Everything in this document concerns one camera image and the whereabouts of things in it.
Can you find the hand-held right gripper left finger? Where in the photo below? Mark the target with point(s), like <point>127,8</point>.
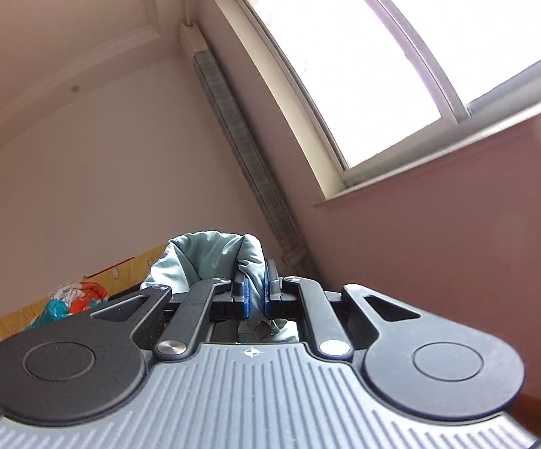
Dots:
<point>245,301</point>

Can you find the window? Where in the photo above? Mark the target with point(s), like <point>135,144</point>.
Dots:
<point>368,56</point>

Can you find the light blue puffer jacket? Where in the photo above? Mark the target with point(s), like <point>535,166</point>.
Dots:
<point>205,252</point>

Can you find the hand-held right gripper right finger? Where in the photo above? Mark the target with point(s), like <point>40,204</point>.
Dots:
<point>268,301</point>

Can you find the yellow headboard cover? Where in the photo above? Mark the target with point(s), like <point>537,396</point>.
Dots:
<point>125,269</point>

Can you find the orange and teal quilt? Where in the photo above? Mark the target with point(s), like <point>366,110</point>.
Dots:
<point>71,299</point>

